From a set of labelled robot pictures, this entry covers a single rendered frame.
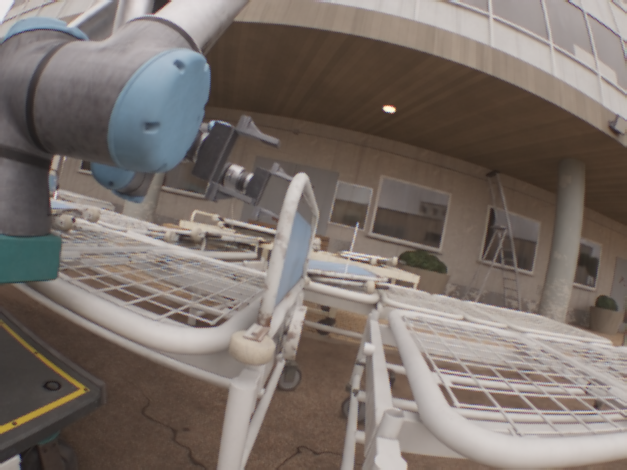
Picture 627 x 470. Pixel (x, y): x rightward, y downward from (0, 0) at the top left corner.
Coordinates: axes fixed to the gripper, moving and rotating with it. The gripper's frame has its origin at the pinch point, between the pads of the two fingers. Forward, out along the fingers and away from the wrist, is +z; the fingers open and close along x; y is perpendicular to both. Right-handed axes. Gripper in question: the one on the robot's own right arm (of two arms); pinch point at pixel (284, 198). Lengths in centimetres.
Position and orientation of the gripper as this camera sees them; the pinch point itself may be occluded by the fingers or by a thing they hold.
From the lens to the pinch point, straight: 106.8
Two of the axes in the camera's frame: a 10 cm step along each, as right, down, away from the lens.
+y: -0.5, -0.3, -10.0
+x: 3.9, -9.2, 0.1
